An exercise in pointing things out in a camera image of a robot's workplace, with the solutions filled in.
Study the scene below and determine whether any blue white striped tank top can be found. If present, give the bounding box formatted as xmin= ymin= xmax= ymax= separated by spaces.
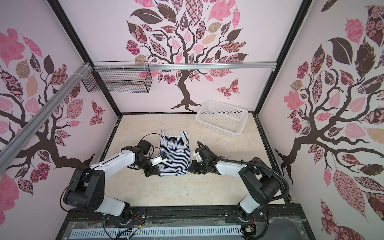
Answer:
xmin=157 ymin=130 xmax=191 ymax=177

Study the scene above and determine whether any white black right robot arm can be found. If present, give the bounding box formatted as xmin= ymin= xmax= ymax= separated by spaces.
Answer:
xmin=189 ymin=141 xmax=289 ymax=222

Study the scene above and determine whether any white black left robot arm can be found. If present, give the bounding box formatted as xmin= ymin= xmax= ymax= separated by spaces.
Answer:
xmin=61 ymin=140 xmax=168 ymax=225

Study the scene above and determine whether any white plastic laundry basket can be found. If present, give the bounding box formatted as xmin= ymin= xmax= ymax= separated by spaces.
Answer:
xmin=196 ymin=100 xmax=249 ymax=138

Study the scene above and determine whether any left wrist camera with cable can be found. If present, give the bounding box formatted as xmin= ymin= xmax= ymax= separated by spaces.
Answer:
xmin=137 ymin=134 xmax=168 ymax=169

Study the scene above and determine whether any white slotted cable duct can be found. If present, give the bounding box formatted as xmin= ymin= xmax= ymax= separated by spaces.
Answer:
xmin=68 ymin=226 xmax=243 ymax=240

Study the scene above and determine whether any black wire mesh basket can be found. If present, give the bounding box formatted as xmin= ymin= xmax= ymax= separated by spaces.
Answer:
xmin=82 ymin=60 xmax=153 ymax=94

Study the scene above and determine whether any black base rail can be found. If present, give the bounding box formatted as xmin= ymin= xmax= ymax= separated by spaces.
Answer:
xmin=65 ymin=203 xmax=307 ymax=224

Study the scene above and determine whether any silver aluminium back rail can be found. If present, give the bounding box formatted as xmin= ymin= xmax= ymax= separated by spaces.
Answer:
xmin=93 ymin=62 xmax=277 ymax=71

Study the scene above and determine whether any silver aluminium rail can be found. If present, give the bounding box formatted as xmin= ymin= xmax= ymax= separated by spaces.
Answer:
xmin=93 ymin=62 xmax=277 ymax=71
xmin=1 ymin=63 xmax=92 ymax=173

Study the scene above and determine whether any black metal frame post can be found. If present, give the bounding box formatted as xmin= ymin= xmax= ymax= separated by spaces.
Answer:
xmin=47 ymin=0 xmax=122 ymax=118

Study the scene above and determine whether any silver aluminium left rail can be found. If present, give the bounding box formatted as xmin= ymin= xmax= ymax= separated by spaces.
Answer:
xmin=1 ymin=63 xmax=92 ymax=173

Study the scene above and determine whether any black right frame post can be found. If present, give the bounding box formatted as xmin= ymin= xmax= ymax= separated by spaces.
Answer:
xmin=254 ymin=0 xmax=314 ymax=116

